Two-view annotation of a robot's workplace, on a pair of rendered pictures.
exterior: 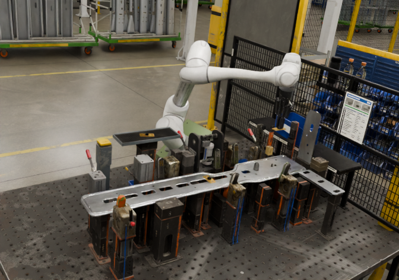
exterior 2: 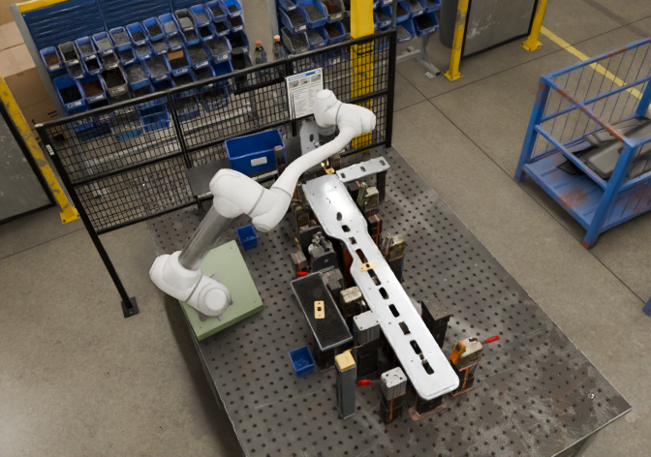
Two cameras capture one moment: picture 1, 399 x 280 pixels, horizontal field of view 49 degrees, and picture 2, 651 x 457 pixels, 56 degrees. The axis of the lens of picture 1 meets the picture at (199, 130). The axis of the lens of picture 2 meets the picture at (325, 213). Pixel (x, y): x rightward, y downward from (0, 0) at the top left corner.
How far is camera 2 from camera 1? 2.79 m
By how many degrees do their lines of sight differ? 64
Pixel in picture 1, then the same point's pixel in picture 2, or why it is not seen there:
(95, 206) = (442, 381)
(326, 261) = (421, 210)
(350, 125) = (303, 104)
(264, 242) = not seen: hidden behind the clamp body
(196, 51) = (249, 188)
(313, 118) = (311, 129)
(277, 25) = not seen: outside the picture
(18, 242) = not seen: outside the picture
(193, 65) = (271, 203)
